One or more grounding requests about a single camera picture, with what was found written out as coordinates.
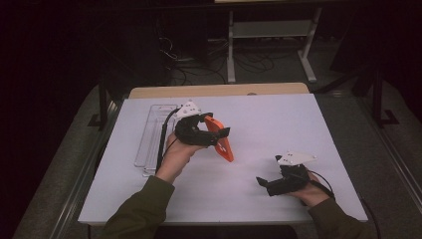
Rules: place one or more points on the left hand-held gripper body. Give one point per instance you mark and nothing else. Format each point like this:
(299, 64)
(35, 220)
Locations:
(189, 134)

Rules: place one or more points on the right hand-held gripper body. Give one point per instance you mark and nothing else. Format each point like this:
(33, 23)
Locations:
(292, 181)

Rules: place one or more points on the orange ball-like object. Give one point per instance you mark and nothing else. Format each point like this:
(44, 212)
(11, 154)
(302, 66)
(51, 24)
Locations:
(224, 149)

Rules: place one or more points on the person's right hand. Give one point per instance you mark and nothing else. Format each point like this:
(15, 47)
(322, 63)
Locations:
(312, 195)

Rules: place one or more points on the person's left hand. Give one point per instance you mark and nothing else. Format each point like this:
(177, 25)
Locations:
(175, 156)

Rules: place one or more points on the wooden table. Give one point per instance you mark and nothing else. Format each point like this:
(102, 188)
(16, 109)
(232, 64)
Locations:
(215, 90)

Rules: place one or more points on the white table board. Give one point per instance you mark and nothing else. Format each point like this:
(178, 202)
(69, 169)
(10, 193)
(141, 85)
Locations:
(258, 126)

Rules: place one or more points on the clear plastic packaging tray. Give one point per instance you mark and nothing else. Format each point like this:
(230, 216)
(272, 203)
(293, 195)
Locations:
(149, 139)

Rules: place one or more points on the black metal stand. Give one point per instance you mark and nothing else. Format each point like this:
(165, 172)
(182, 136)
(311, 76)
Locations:
(378, 99)
(103, 106)

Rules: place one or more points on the metal floor rail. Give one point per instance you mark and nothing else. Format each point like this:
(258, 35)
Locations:
(83, 172)
(391, 149)

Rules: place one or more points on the white metal table frame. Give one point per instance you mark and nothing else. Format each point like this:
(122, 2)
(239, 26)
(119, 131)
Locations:
(270, 29)

